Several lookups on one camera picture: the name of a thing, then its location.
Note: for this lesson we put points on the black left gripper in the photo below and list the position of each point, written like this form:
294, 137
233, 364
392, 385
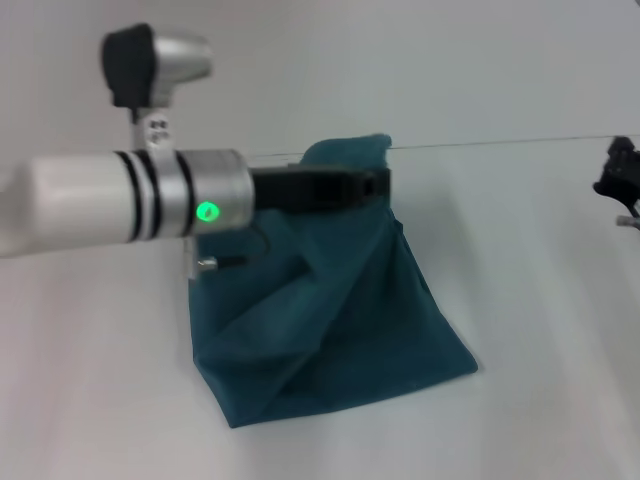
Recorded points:
310, 190

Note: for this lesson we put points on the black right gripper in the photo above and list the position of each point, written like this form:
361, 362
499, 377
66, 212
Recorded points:
622, 172

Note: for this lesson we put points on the teal t-shirt with white print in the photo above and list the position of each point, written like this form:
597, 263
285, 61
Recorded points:
330, 300

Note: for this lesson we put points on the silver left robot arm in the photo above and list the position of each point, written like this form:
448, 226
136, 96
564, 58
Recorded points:
125, 200

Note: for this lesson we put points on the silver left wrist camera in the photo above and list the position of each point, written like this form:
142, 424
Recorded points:
150, 67

